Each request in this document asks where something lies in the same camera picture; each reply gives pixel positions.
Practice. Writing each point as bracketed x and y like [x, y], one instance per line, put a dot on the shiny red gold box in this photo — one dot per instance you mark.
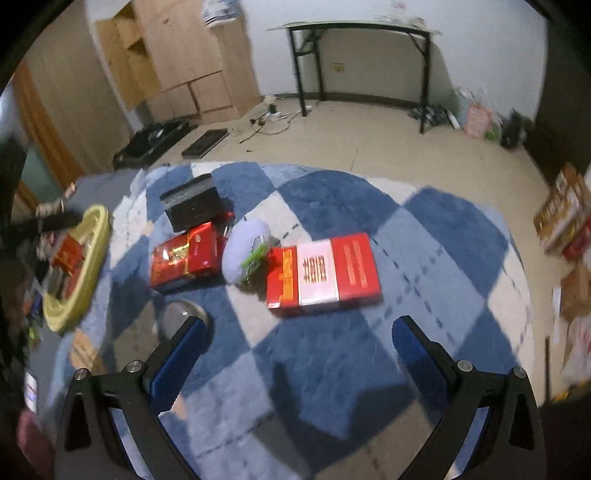
[193, 255]

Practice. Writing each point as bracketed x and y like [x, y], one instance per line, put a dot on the dark brown door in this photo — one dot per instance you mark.
[561, 128]

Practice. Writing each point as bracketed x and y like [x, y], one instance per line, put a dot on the wooden cabinet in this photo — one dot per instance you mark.
[165, 61]

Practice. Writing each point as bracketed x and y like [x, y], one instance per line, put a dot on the blue white checkered rug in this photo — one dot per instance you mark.
[302, 380]

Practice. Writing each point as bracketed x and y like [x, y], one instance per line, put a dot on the black flat tray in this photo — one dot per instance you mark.
[205, 143]

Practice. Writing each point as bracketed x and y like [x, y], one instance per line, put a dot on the black folding table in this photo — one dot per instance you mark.
[374, 62]

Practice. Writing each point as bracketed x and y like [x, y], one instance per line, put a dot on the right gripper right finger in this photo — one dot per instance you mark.
[510, 444]

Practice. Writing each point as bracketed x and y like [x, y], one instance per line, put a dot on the red white cigarette carton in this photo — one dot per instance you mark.
[339, 271]

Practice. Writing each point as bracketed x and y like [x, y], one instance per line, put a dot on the black round sandwich cookie box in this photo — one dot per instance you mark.
[192, 203]

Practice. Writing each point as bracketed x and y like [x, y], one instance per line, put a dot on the printed cardboard box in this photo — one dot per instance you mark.
[564, 213]

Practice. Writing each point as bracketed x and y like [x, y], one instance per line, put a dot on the black bag by door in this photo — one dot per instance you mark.
[514, 130]

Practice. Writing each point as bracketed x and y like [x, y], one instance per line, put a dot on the lavender plush ball keychain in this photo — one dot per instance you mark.
[247, 246]

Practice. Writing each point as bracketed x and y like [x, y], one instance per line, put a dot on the red box in basin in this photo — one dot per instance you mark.
[69, 256]

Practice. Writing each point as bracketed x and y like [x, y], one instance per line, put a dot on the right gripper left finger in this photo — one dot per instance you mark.
[88, 443]

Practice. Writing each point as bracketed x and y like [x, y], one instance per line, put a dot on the grey bed sheet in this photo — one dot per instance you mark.
[50, 363]

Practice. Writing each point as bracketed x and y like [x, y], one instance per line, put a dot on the white power strip with cables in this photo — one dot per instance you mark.
[271, 123]

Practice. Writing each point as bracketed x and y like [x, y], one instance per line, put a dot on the yellow plastic basin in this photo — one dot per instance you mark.
[66, 298]

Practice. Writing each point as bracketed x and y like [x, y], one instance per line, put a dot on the pink plastic bag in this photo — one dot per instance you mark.
[478, 121]

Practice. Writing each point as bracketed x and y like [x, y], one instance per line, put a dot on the orange rug label patch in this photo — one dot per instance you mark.
[83, 354]

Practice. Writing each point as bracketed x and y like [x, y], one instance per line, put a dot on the open black case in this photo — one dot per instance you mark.
[150, 143]

